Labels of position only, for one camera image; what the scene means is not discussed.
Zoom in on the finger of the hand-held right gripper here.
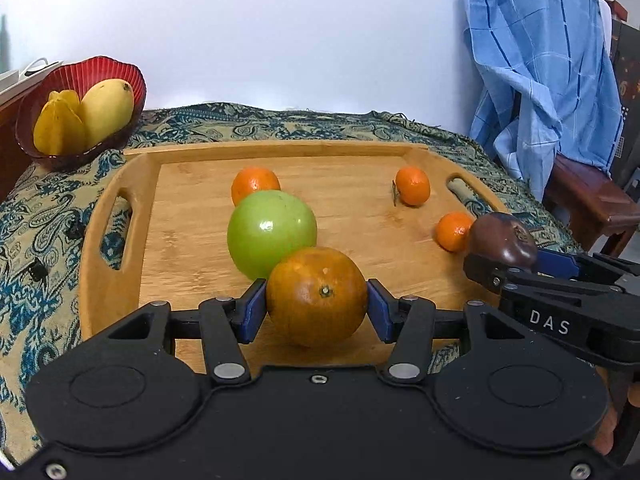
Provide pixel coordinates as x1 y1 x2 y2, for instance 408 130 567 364
537 250 640 286
462 252 626 296

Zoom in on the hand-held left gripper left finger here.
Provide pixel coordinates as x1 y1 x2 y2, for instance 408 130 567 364
106 278 268 387

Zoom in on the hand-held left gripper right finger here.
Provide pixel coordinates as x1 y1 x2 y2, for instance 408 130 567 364
366 278 538 387

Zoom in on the dark purple round fruit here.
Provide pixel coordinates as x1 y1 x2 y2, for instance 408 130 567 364
467 211 540 270

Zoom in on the small mandarin orange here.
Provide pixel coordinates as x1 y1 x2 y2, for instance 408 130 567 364
435 211 475 253
392 166 431 207

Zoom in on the large brownish orange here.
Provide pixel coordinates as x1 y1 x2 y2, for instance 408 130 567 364
266 246 369 348

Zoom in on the green apple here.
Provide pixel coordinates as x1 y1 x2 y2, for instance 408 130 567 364
227 190 319 281

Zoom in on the wooden tray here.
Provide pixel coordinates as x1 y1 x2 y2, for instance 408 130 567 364
79 141 511 376

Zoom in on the medium mandarin orange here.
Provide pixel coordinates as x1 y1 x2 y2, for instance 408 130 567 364
231 166 282 207

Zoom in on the person's right hand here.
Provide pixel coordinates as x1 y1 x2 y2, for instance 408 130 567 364
594 402 621 457

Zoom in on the wooden chair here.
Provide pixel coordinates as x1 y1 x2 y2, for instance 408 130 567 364
542 152 640 256

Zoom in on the blue plaid cloth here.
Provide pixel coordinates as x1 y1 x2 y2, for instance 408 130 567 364
461 0 626 201

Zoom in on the blue patterned tablecloth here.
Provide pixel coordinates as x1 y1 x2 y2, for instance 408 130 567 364
0 102 586 461

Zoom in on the yellow mango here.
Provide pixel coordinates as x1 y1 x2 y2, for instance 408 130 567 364
79 79 136 147

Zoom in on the yellow starfruit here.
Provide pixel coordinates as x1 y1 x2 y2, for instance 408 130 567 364
33 90 88 157

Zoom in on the wooden cabinet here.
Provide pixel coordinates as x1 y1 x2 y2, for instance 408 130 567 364
0 80 31 203

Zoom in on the red plastic bowl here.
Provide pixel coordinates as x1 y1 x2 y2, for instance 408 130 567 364
15 55 147 171

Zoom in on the white tray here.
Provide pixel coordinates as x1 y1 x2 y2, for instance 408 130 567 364
0 57 66 108

